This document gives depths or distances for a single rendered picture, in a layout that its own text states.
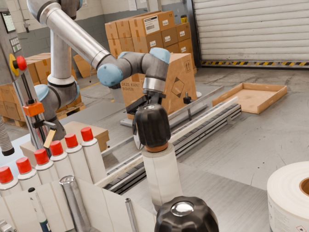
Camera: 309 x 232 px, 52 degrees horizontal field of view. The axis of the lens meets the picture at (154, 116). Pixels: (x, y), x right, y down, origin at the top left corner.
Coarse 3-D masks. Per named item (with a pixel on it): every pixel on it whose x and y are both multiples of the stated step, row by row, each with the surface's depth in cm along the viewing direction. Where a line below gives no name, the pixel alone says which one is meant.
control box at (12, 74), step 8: (0, 8) 83; (0, 16) 81; (0, 24) 79; (0, 32) 78; (0, 40) 77; (8, 40) 83; (0, 48) 78; (8, 48) 81; (0, 56) 78; (8, 56) 80; (16, 56) 86; (0, 64) 79; (8, 64) 80; (0, 72) 79; (8, 72) 80; (16, 72) 83; (0, 80) 80; (8, 80) 80
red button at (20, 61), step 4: (20, 56) 82; (16, 60) 82; (20, 60) 81; (24, 60) 82; (16, 64) 82; (20, 64) 81; (24, 64) 82; (16, 68) 82; (20, 68) 82; (24, 68) 82
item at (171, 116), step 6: (216, 90) 149; (204, 96) 144; (210, 96) 147; (192, 102) 139; (198, 102) 141; (186, 108) 136; (174, 114) 131; (132, 138) 117; (120, 144) 113; (108, 150) 110; (114, 150) 112; (102, 156) 108
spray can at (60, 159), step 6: (54, 144) 91; (60, 144) 92; (54, 150) 91; (60, 150) 92; (54, 156) 92; (60, 156) 92; (66, 156) 93; (54, 162) 92; (60, 162) 92; (66, 162) 93; (60, 168) 92; (66, 168) 93; (60, 174) 93; (66, 174) 94; (72, 174) 95
